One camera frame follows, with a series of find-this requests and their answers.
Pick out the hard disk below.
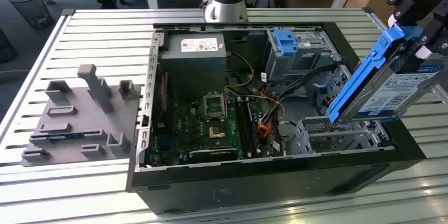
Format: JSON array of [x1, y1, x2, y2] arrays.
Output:
[[326, 20, 448, 125]]

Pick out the multicoloured power wire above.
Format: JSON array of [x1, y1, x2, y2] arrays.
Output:
[[257, 100, 286, 138]]

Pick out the metal disk bay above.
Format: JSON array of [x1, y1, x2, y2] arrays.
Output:
[[296, 115, 396, 155]]

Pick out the black RAM slot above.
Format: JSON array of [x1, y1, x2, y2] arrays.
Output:
[[234, 97, 253, 158]]

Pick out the blue drive latch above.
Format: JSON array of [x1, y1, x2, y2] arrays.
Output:
[[273, 29, 298, 56]]

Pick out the metal drive cage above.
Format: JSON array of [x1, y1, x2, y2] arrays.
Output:
[[264, 28, 345, 93]]

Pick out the grey power supply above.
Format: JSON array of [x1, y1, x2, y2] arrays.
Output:
[[158, 34, 228, 96]]

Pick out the metal socket cover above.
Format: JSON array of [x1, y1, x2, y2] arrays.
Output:
[[202, 91, 228, 121]]

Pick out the CPU socket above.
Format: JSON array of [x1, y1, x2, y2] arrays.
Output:
[[208, 126, 226, 138]]

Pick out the green motherboard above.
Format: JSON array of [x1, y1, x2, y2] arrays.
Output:
[[149, 87, 277, 167]]

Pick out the black graphics card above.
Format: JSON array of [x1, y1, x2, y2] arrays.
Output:
[[188, 148, 238, 163]]

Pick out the black PC case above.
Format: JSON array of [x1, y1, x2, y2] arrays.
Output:
[[125, 22, 428, 216]]

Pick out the grey parts rack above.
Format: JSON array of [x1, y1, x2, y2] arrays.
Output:
[[20, 63, 141, 167]]

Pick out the black mesh wastebasket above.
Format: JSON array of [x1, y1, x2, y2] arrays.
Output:
[[6, 0, 54, 28]]

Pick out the black data wire blue plug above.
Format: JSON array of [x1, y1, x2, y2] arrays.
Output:
[[310, 83, 333, 111]]

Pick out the black cable bundle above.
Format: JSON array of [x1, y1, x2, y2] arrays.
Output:
[[264, 65, 334, 101]]

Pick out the yellow wires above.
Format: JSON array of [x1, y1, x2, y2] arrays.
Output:
[[222, 51, 256, 88]]

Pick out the red black twisted wire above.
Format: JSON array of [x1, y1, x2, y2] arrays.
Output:
[[157, 73, 169, 129]]

